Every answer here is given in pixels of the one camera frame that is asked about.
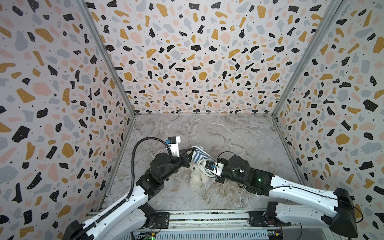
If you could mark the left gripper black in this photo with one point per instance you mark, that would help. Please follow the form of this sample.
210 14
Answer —
184 158

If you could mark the blue white striped knit sweater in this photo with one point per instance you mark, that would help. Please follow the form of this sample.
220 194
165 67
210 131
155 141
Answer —
200 155

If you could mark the white fluffy teddy bear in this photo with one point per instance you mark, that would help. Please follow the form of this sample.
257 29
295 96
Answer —
202 184

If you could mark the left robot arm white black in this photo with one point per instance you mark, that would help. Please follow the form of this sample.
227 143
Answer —
131 212

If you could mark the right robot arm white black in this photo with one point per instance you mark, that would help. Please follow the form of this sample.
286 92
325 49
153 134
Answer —
332 209

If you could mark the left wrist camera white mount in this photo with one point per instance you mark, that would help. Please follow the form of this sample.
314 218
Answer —
173 143

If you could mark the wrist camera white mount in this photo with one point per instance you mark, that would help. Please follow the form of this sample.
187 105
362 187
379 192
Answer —
173 143
211 168

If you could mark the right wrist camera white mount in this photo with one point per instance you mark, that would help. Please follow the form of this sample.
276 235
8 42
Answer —
211 168

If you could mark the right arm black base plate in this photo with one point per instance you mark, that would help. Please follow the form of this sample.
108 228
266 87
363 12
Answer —
267 218

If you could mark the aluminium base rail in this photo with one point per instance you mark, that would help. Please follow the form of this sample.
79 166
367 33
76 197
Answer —
193 220

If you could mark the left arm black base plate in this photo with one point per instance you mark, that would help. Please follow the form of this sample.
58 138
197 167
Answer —
160 220

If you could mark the grey vented cable duct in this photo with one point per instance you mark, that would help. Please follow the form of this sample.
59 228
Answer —
213 235

